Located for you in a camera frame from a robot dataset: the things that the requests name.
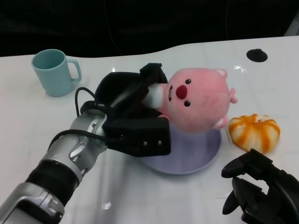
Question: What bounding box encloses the purple round plate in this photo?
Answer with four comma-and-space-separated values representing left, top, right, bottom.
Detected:
139, 125, 221, 175

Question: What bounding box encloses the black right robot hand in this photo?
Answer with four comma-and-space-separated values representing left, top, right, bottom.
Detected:
221, 148, 299, 224

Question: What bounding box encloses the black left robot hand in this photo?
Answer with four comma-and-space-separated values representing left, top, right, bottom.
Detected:
95, 62, 169, 122

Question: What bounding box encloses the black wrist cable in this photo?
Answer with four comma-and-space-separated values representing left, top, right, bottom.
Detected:
50, 129, 124, 150
74, 87, 106, 116

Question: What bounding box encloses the orange striped bun toy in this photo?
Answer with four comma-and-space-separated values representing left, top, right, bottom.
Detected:
228, 113, 281, 154

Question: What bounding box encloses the pink plush beaver doll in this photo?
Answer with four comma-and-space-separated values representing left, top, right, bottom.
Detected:
143, 67, 239, 133

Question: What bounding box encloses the teal plastic mug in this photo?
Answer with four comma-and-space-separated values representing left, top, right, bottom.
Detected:
31, 49, 82, 97

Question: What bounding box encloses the black table cable grommet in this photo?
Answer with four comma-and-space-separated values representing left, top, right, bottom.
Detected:
246, 48, 269, 63

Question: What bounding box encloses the thin black background cable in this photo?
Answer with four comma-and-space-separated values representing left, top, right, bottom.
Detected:
224, 0, 231, 40

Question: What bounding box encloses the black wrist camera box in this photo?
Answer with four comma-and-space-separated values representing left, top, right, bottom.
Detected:
102, 116, 172, 157

